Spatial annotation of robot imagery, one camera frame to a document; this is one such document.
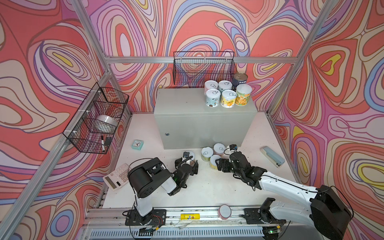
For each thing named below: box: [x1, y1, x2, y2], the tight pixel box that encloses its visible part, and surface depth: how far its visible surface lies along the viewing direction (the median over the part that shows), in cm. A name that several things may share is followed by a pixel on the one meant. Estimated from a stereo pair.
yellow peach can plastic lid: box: [235, 83, 253, 106], surface depth 74 cm
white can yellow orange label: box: [220, 89, 237, 109], surface depth 75 cm
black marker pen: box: [101, 135, 105, 153], surface depth 74 cm
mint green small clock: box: [131, 139, 144, 151], surface depth 101 cm
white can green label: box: [201, 146, 214, 162], surface depth 93 cm
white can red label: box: [213, 142, 226, 156], surface depth 95 cm
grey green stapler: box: [260, 146, 285, 168], surface depth 94 cm
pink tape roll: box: [217, 204, 232, 221], surface depth 73 cm
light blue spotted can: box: [218, 80, 233, 94], surface depth 79 cm
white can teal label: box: [205, 88, 221, 108], surface depth 75 cm
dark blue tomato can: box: [232, 72, 249, 87], surface depth 76 cm
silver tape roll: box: [95, 115, 118, 134], surface depth 74 cm
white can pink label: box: [204, 80, 219, 92], surface depth 80 cm
